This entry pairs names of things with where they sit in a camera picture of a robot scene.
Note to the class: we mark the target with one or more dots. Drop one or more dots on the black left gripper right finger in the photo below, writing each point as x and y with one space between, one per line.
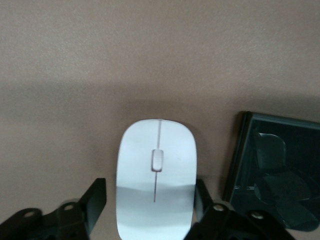
225 225

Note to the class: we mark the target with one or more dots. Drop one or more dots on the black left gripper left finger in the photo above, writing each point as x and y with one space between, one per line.
92 207

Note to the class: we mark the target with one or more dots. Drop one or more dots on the black glossy tray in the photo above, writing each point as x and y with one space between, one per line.
280 170

